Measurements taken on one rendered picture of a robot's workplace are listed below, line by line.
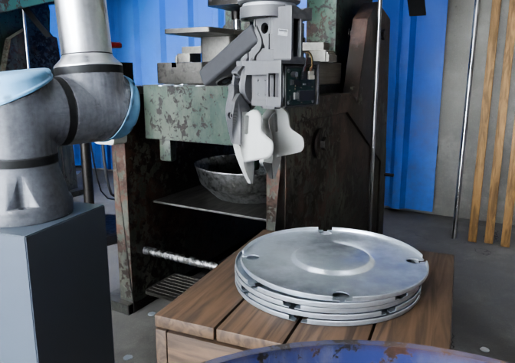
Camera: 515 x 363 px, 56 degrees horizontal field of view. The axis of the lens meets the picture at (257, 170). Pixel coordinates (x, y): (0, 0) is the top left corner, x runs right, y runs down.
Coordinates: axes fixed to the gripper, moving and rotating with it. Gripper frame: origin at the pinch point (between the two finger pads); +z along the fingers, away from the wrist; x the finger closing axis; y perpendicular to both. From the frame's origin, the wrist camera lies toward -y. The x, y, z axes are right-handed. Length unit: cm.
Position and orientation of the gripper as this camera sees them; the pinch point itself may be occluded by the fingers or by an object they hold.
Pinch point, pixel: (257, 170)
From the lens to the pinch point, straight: 62.7
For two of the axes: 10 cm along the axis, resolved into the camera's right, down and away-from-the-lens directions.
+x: 7.0, -1.4, 7.0
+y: 7.1, 1.3, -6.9
